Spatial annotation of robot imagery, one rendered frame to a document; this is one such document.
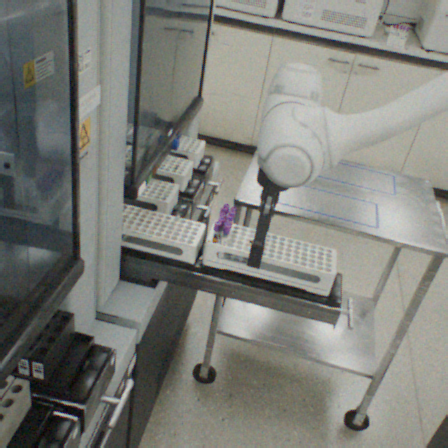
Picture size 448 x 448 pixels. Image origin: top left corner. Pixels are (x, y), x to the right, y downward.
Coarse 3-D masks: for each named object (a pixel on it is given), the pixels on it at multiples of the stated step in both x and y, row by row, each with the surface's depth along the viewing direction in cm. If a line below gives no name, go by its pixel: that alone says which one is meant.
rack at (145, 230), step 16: (128, 208) 123; (128, 224) 117; (144, 224) 118; (160, 224) 119; (176, 224) 120; (192, 224) 122; (128, 240) 121; (144, 240) 122; (160, 240) 115; (176, 240) 115; (192, 240) 116; (176, 256) 116; (192, 256) 115
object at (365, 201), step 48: (240, 192) 146; (288, 192) 151; (336, 192) 156; (384, 192) 161; (432, 192) 166; (384, 240) 139; (432, 240) 141; (240, 336) 174; (288, 336) 177; (336, 336) 181
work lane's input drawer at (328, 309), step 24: (120, 264) 119; (144, 264) 117; (168, 264) 117; (192, 264) 116; (192, 288) 118; (216, 288) 117; (240, 288) 115; (264, 288) 115; (288, 288) 115; (336, 288) 117; (288, 312) 116; (312, 312) 115; (336, 312) 114
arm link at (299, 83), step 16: (288, 64) 93; (304, 64) 94; (272, 80) 95; (288, 80) 91; (304, 80) 90; (320, 80) 93; (272, 96) 93; (288, 96) 91; (304, 96) 91; (320, 96) 93
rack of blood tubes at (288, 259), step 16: (208, 240) 113; (240, 240) 115; (272, 240) 118; (288, 240) 119; (208, 256) 114; (224, 256) 115; (240, 256) 117; (272, 256) 113; (288, 256) 115; (304, 256) 115; (320, 256) 115; (336, 256) 116; (240, 272) 115; (256, 272) 114; (272, 272) 114; (288, 272) 118; (304, 272) 119; (320, 272) 111; (336, 272) 111; (304, 288) 114; (320, 288) 113
